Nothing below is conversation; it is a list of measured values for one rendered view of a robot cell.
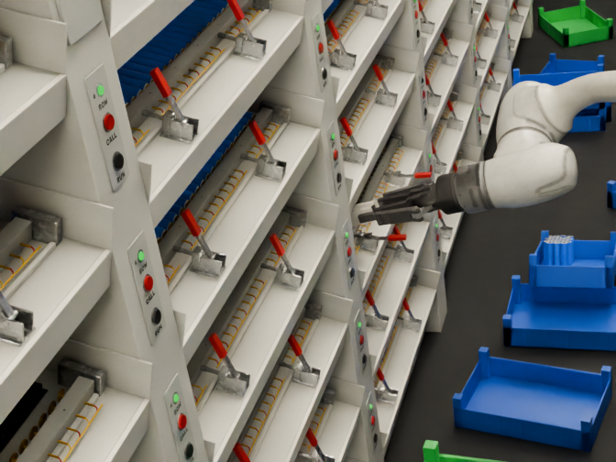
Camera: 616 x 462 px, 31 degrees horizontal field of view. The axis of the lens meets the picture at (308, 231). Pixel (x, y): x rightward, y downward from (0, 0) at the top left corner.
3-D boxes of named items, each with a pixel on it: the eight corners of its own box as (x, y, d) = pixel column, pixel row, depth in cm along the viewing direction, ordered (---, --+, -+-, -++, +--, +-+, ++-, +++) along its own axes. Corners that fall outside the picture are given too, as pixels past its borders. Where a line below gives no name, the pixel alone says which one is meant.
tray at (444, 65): (466, 56, 314) (477, 11, 306) (426, 149, 264) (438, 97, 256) (397, 40, 317) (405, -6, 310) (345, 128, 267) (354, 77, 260)
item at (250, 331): (331, 252, 189) (343, 182, 182) (208, 498, 139) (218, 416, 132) (220, 222, 193) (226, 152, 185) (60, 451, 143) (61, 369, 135)
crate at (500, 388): (611, 395, 247) (611, 366, 243) (590, 452, 232) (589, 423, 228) (483, 373, 261) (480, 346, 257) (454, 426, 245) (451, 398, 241)
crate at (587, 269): (541, 258, 301) (541, 230, 300) (618, 260, 295) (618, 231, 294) (528, 286, 273) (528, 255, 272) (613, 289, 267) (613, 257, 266)
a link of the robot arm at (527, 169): (500, 225, 202) (502, 176, 211) (584, 207, 195) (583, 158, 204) (479, 182, 195) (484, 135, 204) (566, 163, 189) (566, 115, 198)
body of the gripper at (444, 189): (458, 163, 206) (412, 174, 210) (451, 184, 199) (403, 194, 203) (471, 197, 209) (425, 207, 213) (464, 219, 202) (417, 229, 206)
